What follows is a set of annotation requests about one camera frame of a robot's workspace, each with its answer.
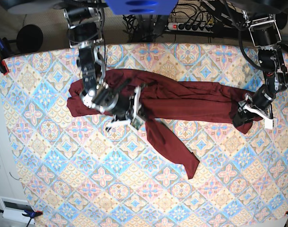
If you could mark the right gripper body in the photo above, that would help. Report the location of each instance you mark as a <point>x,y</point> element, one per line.
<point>129,111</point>

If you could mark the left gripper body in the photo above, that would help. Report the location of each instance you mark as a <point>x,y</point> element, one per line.
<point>259,103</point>

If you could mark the black round stool base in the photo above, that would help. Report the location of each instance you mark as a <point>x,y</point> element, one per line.
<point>29,39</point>

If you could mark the white power strip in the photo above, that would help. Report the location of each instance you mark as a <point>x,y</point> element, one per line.
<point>174,26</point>

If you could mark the patterned tablecloth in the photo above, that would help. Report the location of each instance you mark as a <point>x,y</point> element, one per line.
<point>80,175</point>

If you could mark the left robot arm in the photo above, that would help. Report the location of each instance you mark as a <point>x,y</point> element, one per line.
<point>259,19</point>

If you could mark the blue plastic box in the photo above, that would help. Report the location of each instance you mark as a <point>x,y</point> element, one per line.
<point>141,7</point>

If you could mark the blue clamp front left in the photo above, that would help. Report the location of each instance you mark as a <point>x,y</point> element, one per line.
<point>30,214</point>

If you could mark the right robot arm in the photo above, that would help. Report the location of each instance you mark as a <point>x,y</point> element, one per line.
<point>85,32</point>

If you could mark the maroon t-shirt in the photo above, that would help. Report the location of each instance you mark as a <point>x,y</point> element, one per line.
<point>177,100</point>

